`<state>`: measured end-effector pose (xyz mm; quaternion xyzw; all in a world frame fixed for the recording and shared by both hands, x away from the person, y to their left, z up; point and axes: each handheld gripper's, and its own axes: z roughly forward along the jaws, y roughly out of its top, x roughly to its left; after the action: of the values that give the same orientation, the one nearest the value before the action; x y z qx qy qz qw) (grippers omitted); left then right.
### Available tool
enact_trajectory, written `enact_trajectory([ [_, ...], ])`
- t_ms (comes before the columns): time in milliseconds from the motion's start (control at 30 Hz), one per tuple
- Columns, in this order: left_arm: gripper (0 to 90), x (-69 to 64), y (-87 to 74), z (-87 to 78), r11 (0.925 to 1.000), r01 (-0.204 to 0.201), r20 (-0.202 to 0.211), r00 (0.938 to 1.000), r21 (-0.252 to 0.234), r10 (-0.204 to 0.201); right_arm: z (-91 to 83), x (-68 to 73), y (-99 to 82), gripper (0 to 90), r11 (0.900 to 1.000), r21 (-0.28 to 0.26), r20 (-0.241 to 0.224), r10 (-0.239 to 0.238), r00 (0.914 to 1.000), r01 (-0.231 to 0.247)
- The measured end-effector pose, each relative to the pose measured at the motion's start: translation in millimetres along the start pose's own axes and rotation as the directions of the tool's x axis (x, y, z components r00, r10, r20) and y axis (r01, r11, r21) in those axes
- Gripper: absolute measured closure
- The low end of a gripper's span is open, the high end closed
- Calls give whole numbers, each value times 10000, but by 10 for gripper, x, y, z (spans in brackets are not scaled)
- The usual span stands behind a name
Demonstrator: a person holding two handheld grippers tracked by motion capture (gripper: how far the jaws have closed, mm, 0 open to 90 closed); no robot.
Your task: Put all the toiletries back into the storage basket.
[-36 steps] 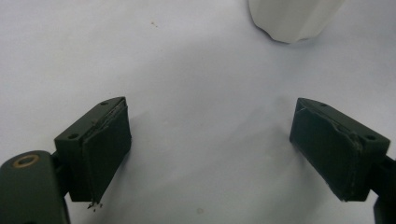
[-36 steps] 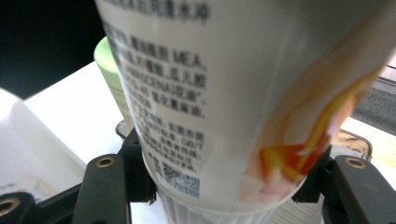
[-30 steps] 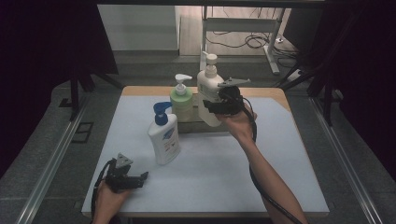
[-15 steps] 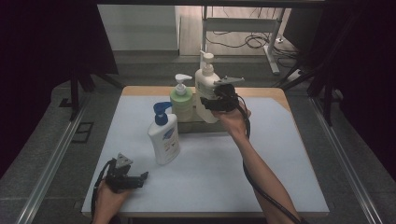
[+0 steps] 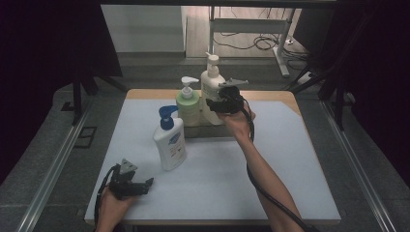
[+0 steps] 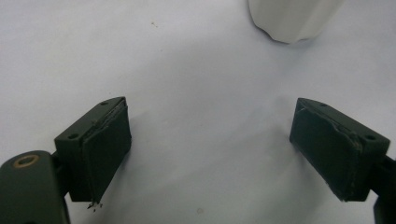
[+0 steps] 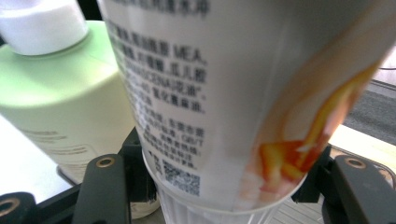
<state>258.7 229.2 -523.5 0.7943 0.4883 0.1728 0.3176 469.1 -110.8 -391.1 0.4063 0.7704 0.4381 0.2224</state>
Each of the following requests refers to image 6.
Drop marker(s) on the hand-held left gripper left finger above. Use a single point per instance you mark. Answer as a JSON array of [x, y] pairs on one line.
[[102, 149]]

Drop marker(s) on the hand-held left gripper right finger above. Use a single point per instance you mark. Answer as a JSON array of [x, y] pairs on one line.
[[330, 149]]

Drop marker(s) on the cream bottle with beige pump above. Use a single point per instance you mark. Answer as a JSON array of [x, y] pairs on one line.
[[292, 18]]

